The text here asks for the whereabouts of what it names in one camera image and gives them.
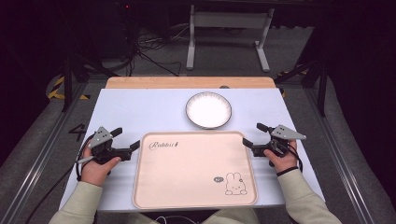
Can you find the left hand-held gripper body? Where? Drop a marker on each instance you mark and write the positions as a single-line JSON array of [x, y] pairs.
[[100, 138]]

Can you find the black tripod stand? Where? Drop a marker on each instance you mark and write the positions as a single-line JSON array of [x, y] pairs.
[[322, 90], [67, 84]]

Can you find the white metal stand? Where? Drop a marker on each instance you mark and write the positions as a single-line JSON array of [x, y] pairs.
[[230, 20]]

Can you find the person's right hand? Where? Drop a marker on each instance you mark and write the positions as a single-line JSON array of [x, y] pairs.
[[285, 160]]

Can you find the yellow black floor tape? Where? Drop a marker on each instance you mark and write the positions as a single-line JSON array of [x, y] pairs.
[[53, 93]]

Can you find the person's left hand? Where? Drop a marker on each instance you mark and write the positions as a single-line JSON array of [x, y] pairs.
[[95, 172]]

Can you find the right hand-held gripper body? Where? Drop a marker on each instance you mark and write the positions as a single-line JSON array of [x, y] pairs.
[[285, 132]]

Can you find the aluminium floor rail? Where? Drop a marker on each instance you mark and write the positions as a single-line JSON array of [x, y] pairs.
[[336, 149], [46, 146]]

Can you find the pink tray with rabbit print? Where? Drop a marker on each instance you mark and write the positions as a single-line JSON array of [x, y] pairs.
[[193, 171]]

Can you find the white plate with dark rim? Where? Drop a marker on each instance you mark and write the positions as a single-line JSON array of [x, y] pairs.
[[208, 109]]

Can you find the dark equipment rack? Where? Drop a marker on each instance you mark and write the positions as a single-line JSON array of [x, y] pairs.
[[121, 31]]

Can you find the black wristband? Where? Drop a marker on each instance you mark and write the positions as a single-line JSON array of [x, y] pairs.
[[286, 170]]

